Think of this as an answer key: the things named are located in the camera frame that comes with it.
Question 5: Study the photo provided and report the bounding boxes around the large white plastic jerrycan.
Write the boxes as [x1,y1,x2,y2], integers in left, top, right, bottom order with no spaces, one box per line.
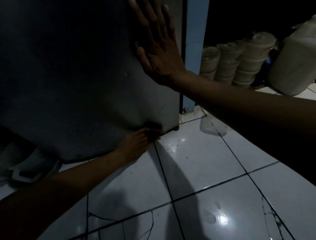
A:
[269,14,316,96]

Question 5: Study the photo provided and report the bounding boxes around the dark blue plastic bag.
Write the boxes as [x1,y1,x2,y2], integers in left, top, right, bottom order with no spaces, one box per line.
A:
[251,56,273,87]

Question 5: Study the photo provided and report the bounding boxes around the person's left forearm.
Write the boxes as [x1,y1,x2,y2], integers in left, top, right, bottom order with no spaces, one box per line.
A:
[0,148,125,240]

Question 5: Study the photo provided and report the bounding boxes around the person's right forearm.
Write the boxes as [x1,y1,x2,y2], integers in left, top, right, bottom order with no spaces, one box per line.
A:
[171,70,316,187]

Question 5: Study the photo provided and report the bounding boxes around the person's left hand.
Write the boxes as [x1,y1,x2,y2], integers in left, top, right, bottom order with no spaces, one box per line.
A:
[116,127,161,164]

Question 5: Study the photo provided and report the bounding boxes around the white cloth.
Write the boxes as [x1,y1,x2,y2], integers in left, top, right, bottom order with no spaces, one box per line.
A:
[0,140,62,189]

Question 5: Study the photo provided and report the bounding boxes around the grey refrigerator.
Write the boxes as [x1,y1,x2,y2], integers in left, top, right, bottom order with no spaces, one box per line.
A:
[0,0,185,164]

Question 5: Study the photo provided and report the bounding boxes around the stacks of round plastic containers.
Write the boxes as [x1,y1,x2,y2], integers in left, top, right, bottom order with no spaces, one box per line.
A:
[199,32,277,89]

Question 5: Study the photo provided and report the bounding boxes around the clear plastic container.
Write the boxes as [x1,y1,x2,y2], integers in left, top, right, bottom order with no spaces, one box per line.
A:
[199,118,228,137]

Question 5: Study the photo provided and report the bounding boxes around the person's right hand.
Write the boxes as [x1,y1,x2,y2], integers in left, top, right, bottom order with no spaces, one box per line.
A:
[128,0,186,87]

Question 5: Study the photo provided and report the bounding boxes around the light blue door frame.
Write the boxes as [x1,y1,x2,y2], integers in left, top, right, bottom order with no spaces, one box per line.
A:
[182,0,210,115]

